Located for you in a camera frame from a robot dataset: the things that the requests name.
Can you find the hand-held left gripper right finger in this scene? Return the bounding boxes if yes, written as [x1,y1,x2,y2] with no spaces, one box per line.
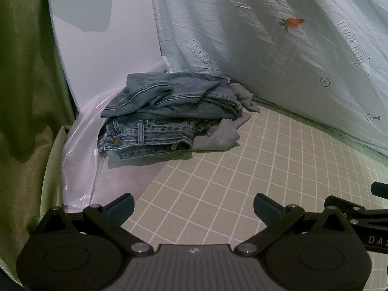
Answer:
[234,193,356,254]

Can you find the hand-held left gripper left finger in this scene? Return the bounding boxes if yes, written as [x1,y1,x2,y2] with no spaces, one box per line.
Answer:
[36,193,156,254]

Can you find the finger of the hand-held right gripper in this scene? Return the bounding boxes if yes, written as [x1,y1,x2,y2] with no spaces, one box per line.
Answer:
[370,182,388,201]
[324,195,388,226]

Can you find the dark blue denim jeans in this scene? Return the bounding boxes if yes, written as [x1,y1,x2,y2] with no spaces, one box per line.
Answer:
[101,72,243,121]

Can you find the green grid mat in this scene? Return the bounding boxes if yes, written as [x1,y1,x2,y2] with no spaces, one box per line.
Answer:
[121,100,388,281]

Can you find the clear plastic bag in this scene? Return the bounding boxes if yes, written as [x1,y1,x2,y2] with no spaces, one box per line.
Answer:
[62,61,168,213]

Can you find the grey cotton garment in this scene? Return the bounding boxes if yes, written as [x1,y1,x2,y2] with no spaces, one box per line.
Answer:
[192,82,261,152]

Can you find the light washed denim jeans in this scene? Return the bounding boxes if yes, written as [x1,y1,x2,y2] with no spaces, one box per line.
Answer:
[97,118,196,160]

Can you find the striped dark garment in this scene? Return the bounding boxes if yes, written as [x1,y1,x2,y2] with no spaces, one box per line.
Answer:
[194,118,220,137]

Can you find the pale printed bed sheet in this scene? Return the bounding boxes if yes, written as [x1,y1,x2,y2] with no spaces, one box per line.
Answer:
[148,0,388,159]

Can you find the white board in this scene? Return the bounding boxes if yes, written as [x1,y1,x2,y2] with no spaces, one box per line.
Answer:
[47,0,166,114]

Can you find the green curtain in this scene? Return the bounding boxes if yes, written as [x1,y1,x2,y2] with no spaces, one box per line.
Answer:
[0,0,80,281]

